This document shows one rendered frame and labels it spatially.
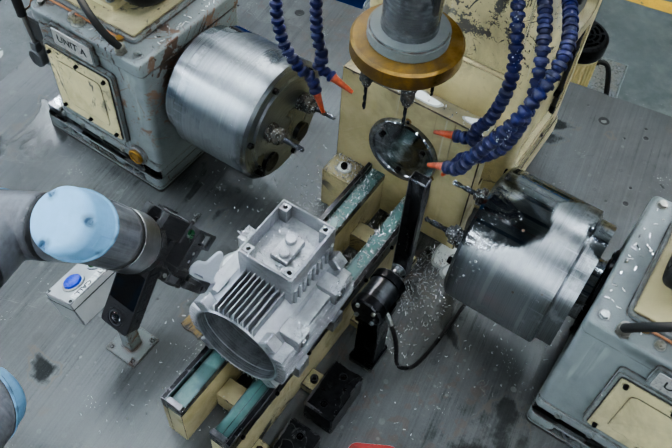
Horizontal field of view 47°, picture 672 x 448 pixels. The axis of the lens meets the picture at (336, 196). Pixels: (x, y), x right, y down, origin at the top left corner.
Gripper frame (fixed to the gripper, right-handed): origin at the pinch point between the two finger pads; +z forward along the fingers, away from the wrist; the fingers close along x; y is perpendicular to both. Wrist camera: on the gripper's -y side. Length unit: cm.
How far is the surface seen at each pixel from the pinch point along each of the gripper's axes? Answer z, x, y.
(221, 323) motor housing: 18.7, -0.1, -6.4
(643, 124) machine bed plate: 87, -40, 78
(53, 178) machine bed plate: 40, 58, -4
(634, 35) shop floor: 227, -15, 159
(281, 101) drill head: 25.2, 14.9, 31.9
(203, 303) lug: 6.8, -0.4, -3.4
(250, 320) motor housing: 7.4, -8.1, -1.7
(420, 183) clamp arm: 6.7, -19.8, 28.5
